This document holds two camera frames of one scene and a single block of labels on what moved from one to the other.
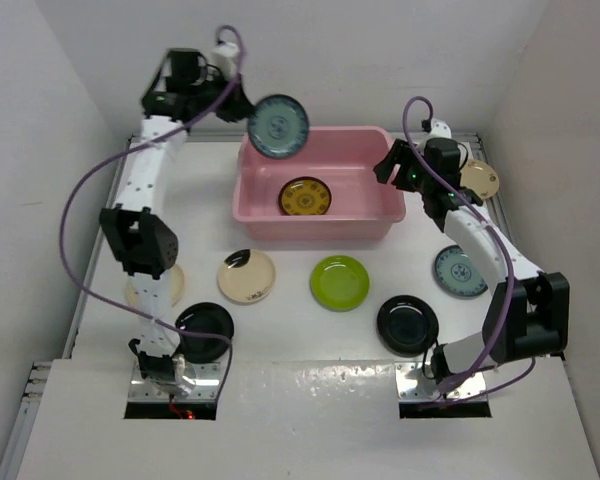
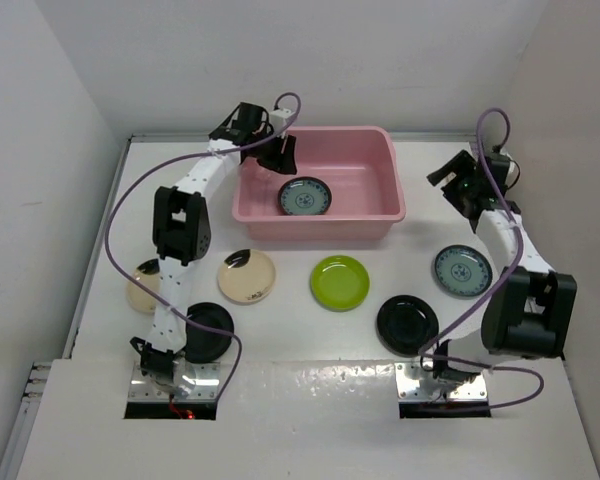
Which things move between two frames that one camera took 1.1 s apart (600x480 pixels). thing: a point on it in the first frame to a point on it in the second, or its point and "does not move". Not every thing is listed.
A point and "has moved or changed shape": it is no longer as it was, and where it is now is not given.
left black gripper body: [226, 110] to [267, 153]
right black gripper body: [410, 176] to [461, 187]
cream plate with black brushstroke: [246, 276] does not move
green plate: [339, 283] does not move
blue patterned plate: [278, 127] has moved or changed shape
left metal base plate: [206, 386] does not move
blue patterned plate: [457, 272] does not move
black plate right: [407, 325] does not move
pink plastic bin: [343, 158] does not move
